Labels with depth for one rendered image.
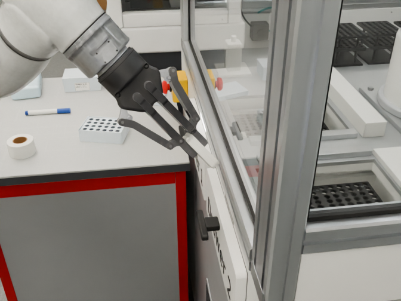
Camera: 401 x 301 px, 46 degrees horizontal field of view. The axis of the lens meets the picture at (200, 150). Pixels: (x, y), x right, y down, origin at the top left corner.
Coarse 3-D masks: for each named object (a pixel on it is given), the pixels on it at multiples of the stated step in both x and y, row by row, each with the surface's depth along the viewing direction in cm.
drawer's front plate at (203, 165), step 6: (192, 102) 119; (198, 114) 113; (198, 126) 108; (204, 132) 106; (210, 150) 100; (198, 156) 108; (204, 162) 98; (204, 168) 98; (198, 174) 110; (204, 174) 99; (204, 180) 100; (204, 186) 101; (204, 192) 102; (204, 198) 102
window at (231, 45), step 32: (192, 0) 125; (224, 0) 81; (256, 0) 60; (192, 32) 130; (224, 32) 83; (256, 32) 62; (224, 64) 86; (256, 64) 63; (224, 96) 88; (256, 96) 64; (224, 128) 91; (256, 128) 66; (256, 160) 67; (256, 192) 69
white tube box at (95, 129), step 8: (88, 120) 138; (96, 120) 139; (104, 120) 139; (112, 120) 138; (80, 128) 134; (88, 128) 134; (96, 128) 134; (104, 128) 134; (112, 128) 134; (120, 128) 134; (128, 128) 139; (80, 136) 134; (88, 136) 134; (96, 136) 133; (104, 136) 133; (112, 136) 133; (120, 136) 132
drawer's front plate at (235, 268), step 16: (208, 176) 93; (208, 192) 95; (224, 208) 84; (224, 224) 80; (224, 240) 79; (224, 256) 80; (240, 256) 74; (224, 272) 82; (240, 272) 71; (240, 288) 72
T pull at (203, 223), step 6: (198, 210) 86; (198, 216) 84; (216, 216) 85; (198, 222) 84; (204, 222) 83; (210, 222) 83; (216, 222) 83; (204, 228) 82; (210, 228) 82; (216, 228) 82; (204, 234) 80; (204, 240) 80
